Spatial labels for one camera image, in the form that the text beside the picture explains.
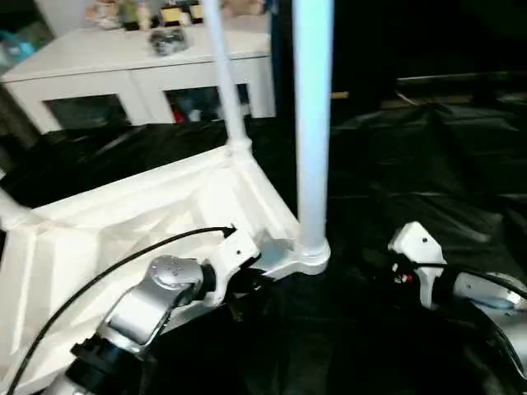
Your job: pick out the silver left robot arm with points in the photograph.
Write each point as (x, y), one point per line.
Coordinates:
(164, 271)

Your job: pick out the white plastic table top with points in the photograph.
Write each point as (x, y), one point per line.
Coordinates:
(103, 230)

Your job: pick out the dark metal rod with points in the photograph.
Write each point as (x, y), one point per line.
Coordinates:
(453, 79)

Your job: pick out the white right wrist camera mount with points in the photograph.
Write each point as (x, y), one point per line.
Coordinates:
(416, 243)

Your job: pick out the clear bag of black parts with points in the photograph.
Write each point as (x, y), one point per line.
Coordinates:
(169, 41)

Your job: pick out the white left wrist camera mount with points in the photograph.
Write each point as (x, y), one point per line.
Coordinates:
(234, 251)

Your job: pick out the black plastic mat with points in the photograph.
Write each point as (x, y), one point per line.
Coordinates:
(411, 185)

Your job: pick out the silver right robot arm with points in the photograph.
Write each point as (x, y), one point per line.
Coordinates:
(481, 288)

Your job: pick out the white cabinet with glass doors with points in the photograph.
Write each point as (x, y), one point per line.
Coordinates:
(103, 61)

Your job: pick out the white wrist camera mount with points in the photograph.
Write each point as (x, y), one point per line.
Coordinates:
(234, 251)
(416, 243)

